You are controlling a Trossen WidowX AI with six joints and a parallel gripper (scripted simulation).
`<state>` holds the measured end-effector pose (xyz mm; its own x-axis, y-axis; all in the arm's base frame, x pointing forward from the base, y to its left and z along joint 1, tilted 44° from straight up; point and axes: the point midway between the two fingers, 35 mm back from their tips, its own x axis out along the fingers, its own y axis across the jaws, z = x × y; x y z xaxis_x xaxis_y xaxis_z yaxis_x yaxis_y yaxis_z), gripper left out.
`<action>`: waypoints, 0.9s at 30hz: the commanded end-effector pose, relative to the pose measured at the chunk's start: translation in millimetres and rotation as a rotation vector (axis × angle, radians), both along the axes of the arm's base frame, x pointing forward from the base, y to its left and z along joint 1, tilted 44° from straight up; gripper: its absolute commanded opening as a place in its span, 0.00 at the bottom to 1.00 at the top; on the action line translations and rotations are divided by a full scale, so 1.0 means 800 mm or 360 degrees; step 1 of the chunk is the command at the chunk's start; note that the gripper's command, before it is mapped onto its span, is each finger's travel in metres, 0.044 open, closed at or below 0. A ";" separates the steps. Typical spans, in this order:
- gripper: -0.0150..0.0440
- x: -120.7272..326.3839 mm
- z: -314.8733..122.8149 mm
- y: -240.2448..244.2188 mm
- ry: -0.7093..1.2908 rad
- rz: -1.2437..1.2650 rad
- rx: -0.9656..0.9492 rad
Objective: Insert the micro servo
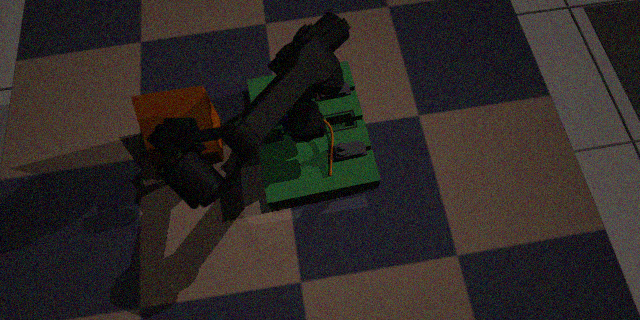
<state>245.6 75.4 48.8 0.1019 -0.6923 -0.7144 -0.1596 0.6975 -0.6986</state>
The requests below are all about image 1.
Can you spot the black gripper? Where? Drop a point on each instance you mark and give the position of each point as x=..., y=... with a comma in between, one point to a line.
x=305, y=120

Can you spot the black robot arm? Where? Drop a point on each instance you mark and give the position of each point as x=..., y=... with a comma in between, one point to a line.
x=304, y=63

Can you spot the green flat rectangular board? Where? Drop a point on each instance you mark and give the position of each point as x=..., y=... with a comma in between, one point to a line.
x=297, y=172

